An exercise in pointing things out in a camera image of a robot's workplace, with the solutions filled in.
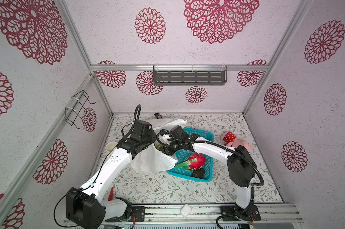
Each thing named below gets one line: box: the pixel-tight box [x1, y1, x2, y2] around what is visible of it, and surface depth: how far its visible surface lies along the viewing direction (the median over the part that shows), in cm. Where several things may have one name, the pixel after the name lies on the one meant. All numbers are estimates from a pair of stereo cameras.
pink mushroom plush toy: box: [220, 131, 253, 151], surface depth 99 cm
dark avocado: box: [192, 167, 205, 179], surface depth 86 cm
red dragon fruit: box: [175, 153, 206, 171], surface depth 87 cm
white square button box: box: [180, 203, 192, 218], surface depth 76 cm
